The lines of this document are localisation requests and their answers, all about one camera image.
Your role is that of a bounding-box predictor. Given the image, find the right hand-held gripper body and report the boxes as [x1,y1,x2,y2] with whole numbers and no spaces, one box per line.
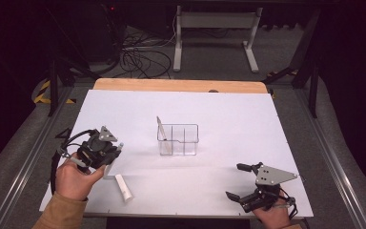
[239,164,299,214]

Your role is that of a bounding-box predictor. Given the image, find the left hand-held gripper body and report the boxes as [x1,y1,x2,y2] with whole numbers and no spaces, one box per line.
[75,125,123,170]

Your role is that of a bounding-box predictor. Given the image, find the white pen with blue tip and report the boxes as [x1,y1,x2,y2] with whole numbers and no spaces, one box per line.
[102,141,125,179]

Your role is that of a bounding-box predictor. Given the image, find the clear retractable pen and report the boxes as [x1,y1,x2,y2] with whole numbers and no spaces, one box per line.
[155,115,173,155]

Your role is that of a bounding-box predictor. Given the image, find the clear plastic organizer box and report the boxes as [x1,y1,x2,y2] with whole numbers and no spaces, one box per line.
[156,122,200,157]

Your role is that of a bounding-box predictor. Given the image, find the person's right hand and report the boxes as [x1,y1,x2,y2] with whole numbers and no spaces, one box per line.
[252,196,295,229]

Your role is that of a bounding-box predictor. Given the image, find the person's left hand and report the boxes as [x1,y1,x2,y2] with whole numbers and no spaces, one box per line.
[54,152,108,202]

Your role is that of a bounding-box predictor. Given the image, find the white tube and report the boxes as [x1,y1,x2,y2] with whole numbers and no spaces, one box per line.
[113,173,134,203]

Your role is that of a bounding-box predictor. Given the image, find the white sheet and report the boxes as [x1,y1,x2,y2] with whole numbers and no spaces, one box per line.
[38,89,315,219]

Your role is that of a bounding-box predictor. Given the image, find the black metal stand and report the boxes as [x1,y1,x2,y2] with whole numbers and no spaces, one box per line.
[46,47,103,117]
[261,9,322,119]

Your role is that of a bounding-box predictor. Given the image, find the yellow black hazard tape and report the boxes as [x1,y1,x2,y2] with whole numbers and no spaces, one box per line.
[32,79,77,105]

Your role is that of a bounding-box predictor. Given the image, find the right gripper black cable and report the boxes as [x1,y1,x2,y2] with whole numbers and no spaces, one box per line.
[275,189,299,221]

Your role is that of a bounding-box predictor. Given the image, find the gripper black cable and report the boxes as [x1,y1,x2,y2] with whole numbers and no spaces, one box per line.
[50,128,97,196]
[275,189,299,221]

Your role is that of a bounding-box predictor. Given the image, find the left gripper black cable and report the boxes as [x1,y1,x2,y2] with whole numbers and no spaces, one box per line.
[50,128,97,196]

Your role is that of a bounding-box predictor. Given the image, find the tangle of black floor cables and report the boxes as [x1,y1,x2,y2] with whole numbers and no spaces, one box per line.
[119,25,173,80]

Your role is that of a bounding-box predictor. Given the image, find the white metal desk frame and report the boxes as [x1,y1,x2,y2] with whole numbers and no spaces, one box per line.
[173,5,264,73]

